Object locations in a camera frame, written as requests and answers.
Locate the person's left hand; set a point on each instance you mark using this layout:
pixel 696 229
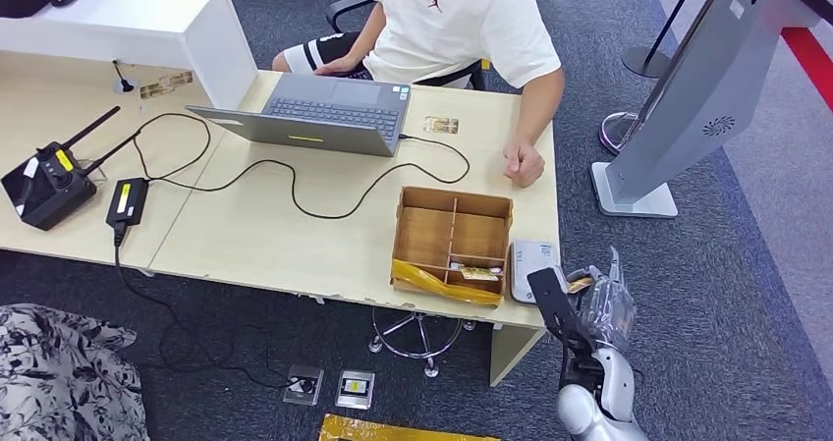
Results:
pixel 524 165

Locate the person's right hand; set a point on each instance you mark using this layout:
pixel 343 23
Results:
pixel 338 67

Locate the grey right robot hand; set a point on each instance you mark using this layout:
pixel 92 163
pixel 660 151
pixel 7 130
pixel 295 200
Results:
pixel 608 308

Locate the yellow hotel key card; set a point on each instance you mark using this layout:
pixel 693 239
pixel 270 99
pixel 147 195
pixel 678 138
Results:
pixel 478 273

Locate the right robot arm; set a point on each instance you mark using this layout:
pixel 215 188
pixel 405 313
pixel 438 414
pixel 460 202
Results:
pixel 605 412

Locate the person's left forearm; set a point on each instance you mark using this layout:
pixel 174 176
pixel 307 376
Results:
pixel 537 109

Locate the person's right forearm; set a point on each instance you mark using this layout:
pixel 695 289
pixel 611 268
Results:
pixel 367 34

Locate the white card reader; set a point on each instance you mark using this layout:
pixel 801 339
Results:
pixel 530 262

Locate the person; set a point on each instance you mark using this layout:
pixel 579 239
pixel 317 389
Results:
pixel 455 28

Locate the black office chair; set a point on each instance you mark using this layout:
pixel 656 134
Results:
pixel 341 5

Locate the grey laptop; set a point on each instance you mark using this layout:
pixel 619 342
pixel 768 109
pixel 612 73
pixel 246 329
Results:
pixel 312 132

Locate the chrome stanchion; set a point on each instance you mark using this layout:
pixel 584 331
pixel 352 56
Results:
pixel 615 135

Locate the wooden divided box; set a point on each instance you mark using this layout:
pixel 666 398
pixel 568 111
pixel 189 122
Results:
pixel 423 230

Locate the yellow tape strip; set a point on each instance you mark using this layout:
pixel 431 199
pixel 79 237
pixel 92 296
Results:
pixel 429 285

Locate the black stanchion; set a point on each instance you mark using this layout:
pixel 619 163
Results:
pixel 644 60

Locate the gold sticker label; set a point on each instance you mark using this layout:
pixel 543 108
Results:
pixel 166 85

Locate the grey kiosk stand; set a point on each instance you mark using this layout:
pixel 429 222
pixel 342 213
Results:
pixel 703 87

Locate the chrome stool base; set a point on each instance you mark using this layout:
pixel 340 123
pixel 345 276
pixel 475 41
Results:
pixel 416 353

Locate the small black antenna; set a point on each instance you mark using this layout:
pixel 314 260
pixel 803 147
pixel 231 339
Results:
pixel 123 85

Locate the yellow floor tape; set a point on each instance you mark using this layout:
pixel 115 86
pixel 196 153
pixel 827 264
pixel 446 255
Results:
pixel 390 430

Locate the black power adapter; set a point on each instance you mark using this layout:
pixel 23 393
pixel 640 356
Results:
pixel 127 202

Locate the silver floor socket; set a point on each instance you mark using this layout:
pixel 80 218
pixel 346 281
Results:
pixel 355 389

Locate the red barrier belt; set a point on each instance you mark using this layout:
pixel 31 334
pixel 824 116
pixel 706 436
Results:
pixel 810 60

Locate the floor socket with plug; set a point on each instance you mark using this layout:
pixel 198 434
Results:
pixel 304 385

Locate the black remote controller with antennas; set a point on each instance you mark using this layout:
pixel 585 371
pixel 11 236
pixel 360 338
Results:
pixel 49 187

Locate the floral cloth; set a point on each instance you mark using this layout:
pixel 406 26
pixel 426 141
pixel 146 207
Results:
pixel 65 373

